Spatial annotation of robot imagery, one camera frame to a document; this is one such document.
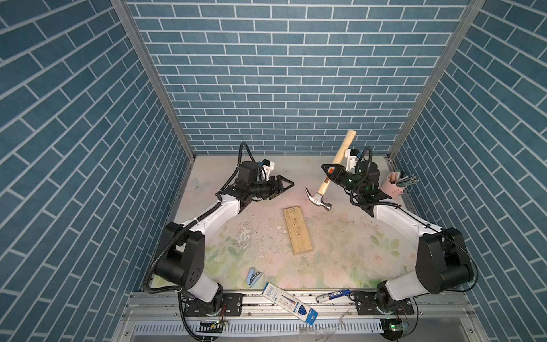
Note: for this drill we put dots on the wooden claw hammer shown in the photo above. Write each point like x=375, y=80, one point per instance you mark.
x=331, y=169

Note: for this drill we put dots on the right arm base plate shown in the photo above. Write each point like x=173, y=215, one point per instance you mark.
x=379, y=303

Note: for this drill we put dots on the wooden plank with nails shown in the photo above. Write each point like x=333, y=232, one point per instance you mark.
x=297, y=230

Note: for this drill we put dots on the blue white marker pen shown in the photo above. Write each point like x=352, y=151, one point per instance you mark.
x=332, y=295

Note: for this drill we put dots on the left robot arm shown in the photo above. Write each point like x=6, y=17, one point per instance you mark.
x=178, y=264

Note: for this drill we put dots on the pink cup with tools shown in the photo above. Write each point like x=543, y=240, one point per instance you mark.
x=396, y=183

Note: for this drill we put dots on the white blue toothpaste box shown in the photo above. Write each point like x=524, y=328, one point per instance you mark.
x=290, y=304

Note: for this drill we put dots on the clear plastic wrapper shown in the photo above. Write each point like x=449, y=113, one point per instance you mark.
x=323, y=330

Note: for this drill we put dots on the blue stapler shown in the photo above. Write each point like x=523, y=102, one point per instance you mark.
x=253, y=277

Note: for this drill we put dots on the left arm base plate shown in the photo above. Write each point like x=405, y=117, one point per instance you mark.
x=225, y=304

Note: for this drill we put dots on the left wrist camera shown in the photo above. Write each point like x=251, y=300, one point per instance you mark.
x=265, y=168

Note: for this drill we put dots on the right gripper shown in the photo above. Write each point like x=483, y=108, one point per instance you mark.
x=335, y=177

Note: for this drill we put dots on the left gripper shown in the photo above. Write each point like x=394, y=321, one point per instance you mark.
x=272, y=190

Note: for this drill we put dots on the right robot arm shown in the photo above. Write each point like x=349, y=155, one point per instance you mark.
x=442, y=261

